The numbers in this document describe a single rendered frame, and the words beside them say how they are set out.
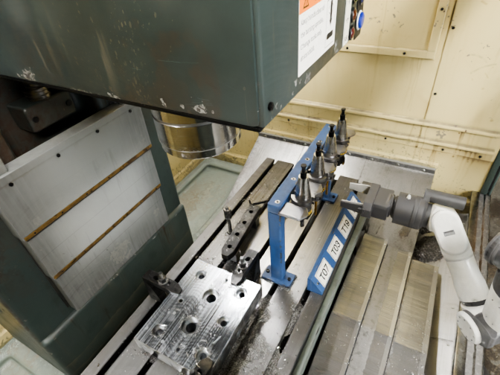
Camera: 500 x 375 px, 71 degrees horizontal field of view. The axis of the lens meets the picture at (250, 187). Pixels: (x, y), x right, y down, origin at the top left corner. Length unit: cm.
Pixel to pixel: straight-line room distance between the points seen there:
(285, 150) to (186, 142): 128
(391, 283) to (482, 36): 92
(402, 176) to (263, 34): 140
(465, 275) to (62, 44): 98
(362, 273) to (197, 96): 107
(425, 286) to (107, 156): 119
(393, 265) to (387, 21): 92
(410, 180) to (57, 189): 140
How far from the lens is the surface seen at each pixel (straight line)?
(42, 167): 100
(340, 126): 117
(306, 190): 92
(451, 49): 153
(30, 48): 71
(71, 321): 131
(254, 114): 44
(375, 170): 175
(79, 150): 105
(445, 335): 144
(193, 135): 60
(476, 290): 105
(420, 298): 143
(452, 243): 99
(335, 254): 121
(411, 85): 159
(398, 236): 161
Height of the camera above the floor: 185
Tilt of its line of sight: 39 degrees down
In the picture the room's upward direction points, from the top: 5 degrees counter-clockwise
